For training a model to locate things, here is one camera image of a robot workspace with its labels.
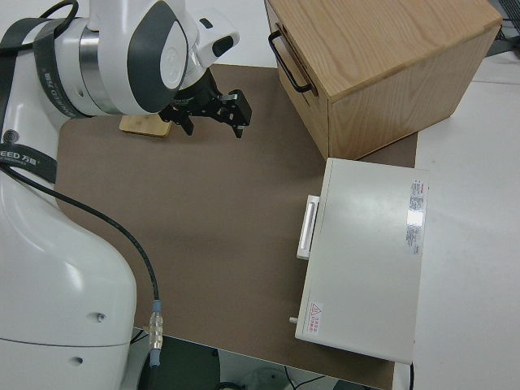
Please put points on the brown table mat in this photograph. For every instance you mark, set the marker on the brown table mat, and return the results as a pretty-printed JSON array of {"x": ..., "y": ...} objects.
[{"x": 211, "y": 211}]

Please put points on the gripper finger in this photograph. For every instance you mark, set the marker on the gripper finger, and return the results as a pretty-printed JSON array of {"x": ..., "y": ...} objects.
[
  {"x": 183, "y": 120},
  {"x": 243, "y": 111}
]

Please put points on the wooden mug tree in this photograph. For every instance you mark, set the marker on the wooden mug tree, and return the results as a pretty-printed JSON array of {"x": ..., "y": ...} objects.
[{"x": 142, "y": 125}]

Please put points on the white toaster oven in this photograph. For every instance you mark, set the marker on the white toaster oven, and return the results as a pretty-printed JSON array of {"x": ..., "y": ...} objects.
[{"x": 361, "y": 260}]

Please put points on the wooden cabinet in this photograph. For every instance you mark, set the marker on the wooden cabinet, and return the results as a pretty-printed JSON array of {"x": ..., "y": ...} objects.
[{"x": 386, "y": 69}]

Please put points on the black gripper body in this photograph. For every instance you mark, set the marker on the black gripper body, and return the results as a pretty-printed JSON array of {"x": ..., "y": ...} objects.
[{"x": 207, "y": 99}]

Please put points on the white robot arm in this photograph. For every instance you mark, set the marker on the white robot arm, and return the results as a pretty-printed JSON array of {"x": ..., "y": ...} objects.
[{"x": 61, "y": 284}]

